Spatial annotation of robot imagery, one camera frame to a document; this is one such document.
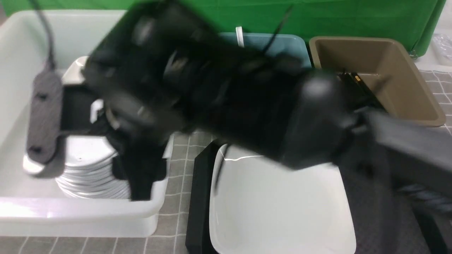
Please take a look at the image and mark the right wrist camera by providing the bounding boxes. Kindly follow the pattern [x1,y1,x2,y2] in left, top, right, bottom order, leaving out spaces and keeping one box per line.
[24,70,66,179]

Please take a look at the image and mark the black chopsticks bundle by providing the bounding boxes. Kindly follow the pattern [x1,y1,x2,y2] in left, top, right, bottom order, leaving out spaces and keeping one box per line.
[338,69,388,111]

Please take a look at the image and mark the black serving tray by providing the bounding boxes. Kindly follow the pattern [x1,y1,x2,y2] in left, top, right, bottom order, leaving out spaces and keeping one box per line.
[185,140,451,254]

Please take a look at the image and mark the green backdrop cloth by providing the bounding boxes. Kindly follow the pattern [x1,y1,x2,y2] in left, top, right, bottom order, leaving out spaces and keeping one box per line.
[2,0,444,67]

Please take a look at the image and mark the stack of white bowls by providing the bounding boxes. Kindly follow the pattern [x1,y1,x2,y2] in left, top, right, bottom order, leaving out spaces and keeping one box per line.
[55,136,130,199]

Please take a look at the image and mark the large white square plate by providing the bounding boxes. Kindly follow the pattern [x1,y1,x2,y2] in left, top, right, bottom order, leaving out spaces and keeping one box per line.
[209,146,356,254]

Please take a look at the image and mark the large white plastic tub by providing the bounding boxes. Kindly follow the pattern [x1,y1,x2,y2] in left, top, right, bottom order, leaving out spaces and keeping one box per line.
[0,10,168,238]

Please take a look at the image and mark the teal plastic bin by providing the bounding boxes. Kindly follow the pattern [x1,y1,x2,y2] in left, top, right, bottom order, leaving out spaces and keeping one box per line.
[215,32,312,68]

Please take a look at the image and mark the grey checked tablecloth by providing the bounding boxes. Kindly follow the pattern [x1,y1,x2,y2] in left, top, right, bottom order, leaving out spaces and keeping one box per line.
[1,71,451,254]

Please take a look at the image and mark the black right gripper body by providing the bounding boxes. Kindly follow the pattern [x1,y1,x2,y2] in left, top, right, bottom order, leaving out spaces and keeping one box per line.
[89,99,168,201]

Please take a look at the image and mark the white square plate stack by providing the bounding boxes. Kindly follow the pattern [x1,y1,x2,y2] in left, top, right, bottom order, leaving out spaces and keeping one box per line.
[62,56,88,86]

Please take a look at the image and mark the brown plastic bin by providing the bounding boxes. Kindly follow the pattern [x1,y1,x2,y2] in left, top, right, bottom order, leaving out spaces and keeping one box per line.
[309,36,446,127]

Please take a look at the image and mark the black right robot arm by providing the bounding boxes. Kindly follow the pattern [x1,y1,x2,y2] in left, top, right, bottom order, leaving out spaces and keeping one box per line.
[81,0,451,254]

